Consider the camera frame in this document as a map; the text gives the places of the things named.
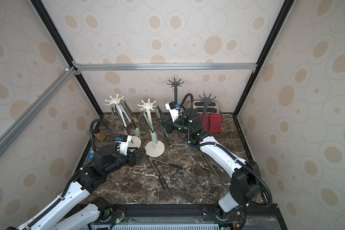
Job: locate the black handled steel tongs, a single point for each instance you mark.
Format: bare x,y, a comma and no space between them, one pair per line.
155,163

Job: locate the blue snack packet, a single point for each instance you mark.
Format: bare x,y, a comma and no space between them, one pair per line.
90,154

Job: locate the brown spice jar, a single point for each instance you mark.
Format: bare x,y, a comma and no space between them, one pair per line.
99,134

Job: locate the red polka dot toaster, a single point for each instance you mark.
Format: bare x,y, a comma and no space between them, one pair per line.
213,117

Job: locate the horizontal aluminium frame bar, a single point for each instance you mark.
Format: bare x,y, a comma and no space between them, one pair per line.
166,67

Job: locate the slim steel tongs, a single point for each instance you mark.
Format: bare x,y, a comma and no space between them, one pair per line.
113,117

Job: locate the diagonal aluminium frame bar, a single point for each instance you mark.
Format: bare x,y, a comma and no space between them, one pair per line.
12,133

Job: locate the dark grey rack near toaster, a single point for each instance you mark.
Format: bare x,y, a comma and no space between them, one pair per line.
206,100

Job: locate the white handled steel tongs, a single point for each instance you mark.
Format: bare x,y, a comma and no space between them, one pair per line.
122,115

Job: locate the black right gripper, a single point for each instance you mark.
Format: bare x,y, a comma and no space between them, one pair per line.
170,123

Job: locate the mint green silicone tongs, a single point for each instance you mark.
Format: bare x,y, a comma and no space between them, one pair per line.
154,140

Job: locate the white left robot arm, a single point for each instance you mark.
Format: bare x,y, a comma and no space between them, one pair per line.
80,185

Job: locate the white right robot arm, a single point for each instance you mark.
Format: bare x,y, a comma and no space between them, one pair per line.
246,186

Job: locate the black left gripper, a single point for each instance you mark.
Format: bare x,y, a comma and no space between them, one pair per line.
136,159

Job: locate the cream utensil rack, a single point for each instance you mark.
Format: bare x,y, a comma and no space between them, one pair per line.
135,141
149,106

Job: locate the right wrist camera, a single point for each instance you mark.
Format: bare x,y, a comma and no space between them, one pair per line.
174,110

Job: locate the dark grey rack back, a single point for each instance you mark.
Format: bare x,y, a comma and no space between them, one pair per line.
175,84

